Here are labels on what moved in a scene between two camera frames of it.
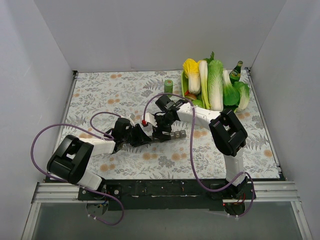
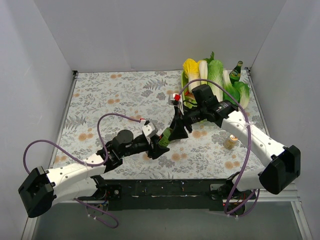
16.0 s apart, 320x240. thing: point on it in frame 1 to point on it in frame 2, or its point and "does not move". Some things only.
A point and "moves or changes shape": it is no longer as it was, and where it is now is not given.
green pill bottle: x=168 y=87 moves or changes shape
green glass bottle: x=235 y=74 does not move
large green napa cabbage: x=215 y=85 does not move
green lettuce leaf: x=243 y=90 does not move
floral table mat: x=100 y=99 does not move
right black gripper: x=161 y=128 to x=182 y=119
